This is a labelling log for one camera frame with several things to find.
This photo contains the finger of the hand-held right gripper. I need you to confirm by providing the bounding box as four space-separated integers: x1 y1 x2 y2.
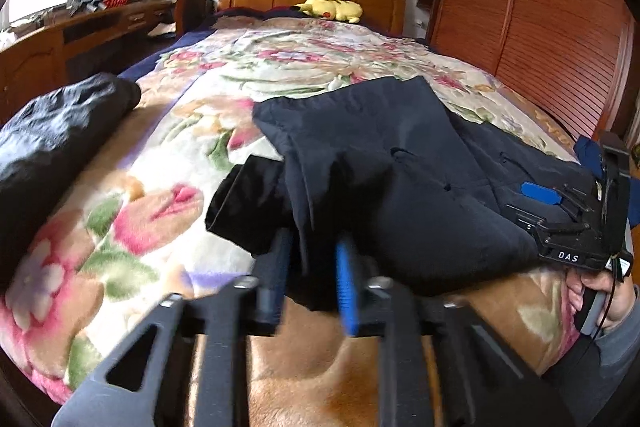
520 181 601 214
504 202 592 235

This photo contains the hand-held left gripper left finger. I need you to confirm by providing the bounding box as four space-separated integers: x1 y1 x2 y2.
51 227 294 427

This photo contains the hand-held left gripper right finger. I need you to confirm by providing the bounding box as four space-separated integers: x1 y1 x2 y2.
334 239 543 427

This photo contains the navy coat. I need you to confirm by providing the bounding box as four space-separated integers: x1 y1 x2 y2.
204 75 602 314

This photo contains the person's right forearm grey sleeve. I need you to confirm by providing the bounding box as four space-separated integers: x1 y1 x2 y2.
540 284 640 427

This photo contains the person's right hand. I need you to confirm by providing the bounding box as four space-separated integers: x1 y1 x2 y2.
566 267 637 337

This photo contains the floral blanket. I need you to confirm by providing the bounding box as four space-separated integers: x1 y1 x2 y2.
0 16 582 427

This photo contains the wooden slatted wardrobe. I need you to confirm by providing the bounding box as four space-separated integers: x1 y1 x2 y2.
425 0 640 144

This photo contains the dark rolled cloth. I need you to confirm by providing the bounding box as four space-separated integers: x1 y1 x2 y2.
0 73 143 294

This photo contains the yellow plush toy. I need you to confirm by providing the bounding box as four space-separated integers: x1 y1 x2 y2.
292 0 364 24

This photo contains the wooden chair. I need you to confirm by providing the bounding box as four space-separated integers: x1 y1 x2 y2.
173 0 216 40

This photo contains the wooden desk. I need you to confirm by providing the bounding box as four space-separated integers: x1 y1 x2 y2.
0 0 174 124

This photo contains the grey metal device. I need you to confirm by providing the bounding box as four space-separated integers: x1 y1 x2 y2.
66 0 107 16

